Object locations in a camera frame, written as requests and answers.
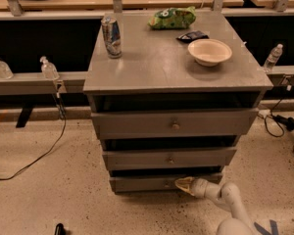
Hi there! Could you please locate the grey bottom drawer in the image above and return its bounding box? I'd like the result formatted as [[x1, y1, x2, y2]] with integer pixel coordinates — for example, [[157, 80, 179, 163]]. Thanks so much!
[[109, 171, 224, 194]]

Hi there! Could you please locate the grey top drawer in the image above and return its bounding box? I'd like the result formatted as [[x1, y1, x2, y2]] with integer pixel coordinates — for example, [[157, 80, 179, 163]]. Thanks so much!
[[91, 108, 258, 140]]

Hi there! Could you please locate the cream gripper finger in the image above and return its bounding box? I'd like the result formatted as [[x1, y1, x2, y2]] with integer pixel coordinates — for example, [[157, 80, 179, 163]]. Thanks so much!
[[174, 176, 194, 196]]

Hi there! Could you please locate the clear pump bottle far left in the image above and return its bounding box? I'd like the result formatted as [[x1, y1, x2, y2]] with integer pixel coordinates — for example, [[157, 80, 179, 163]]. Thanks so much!
[[0, 60, 13, 79]]

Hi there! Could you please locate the dark blue snack packet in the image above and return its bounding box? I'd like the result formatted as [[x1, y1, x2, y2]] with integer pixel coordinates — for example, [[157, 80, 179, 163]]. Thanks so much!
[[177, 30, 209, 43]]

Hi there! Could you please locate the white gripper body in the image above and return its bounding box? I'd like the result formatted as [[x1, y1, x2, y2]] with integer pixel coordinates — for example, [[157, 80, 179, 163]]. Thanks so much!
[[190, 178, 221, 201]]

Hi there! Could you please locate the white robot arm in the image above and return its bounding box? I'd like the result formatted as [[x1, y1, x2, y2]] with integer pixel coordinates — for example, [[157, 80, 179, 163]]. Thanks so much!
[[174, 176, 275, 235]]

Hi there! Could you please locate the black floor cable left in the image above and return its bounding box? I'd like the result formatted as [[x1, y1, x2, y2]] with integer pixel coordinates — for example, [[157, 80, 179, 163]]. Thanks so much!
[[0, 91, 68, 183]]

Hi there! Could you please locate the green chip bag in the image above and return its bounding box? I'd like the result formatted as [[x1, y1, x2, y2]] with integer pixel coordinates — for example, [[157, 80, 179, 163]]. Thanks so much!
[[148, 6, 196, 29]]

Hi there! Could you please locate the clear water bottle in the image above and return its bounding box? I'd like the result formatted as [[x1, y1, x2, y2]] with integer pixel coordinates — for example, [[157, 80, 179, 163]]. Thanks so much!
[[263, 44, 283, 72]]

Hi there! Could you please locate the clear pump bottle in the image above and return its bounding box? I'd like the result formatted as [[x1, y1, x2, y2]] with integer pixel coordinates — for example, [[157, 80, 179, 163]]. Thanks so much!
[[0, 60, 13, 79], [40, 56, 59, 80]]

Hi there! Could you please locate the grey middle drawer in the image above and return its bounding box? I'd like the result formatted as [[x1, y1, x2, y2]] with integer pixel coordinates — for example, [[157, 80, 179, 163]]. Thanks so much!
[[102, 147, 236, 170]]

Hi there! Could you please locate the silver blue drink can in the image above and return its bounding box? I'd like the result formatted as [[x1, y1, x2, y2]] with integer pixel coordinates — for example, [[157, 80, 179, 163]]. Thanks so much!
[[101, 16, 122, 58]]

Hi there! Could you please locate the grey drawer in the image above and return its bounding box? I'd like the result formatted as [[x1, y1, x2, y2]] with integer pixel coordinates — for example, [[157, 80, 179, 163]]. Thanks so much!
[[102, 147, 236, 170], [109, 171, 224, 194], [91, 108, 258, 140]]

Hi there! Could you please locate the black cable and plug right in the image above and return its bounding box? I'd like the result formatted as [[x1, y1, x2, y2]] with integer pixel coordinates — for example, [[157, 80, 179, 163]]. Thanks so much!
[[263, 81, 294, 168]]

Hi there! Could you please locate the grey metal rail shelf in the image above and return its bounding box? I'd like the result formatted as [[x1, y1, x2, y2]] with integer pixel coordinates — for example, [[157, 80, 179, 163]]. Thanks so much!
[[0, 71, 87, 96]]

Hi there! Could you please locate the grey wooden drawer cabinet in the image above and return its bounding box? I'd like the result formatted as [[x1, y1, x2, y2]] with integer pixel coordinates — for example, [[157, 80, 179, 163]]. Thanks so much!
[[82, 10, 274, 194]]

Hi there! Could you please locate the white bowl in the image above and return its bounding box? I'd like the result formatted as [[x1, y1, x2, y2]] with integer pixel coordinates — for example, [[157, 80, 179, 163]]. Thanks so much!
[[188, 39, 232, 67]]

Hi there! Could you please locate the black object at floor edge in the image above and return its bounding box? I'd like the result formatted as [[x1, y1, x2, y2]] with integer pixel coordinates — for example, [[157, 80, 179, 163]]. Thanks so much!
[[54, 223, 66, 235]]

